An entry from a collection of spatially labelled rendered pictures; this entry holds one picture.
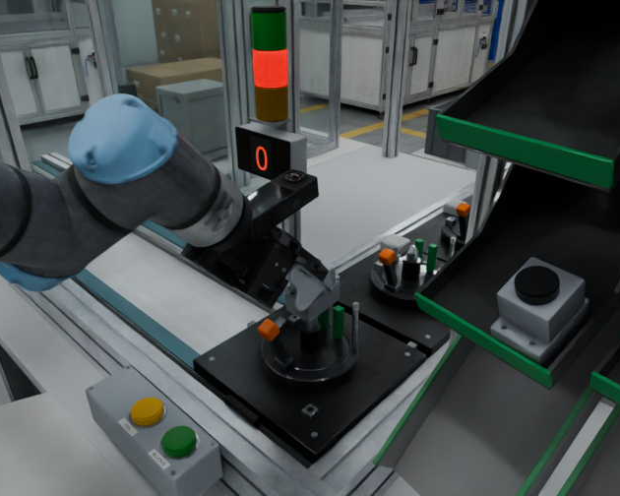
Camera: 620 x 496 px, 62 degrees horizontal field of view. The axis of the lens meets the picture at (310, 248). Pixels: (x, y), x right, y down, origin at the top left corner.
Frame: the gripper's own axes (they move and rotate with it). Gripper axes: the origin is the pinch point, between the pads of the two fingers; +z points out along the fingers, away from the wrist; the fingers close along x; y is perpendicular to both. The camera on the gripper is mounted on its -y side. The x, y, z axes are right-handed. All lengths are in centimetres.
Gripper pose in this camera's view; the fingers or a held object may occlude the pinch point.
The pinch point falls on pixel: (314, 274)
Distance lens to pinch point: 68.4
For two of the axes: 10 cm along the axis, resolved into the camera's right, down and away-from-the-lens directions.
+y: -5.1, 8.5, -1.6
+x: 7.3, 3.3, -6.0
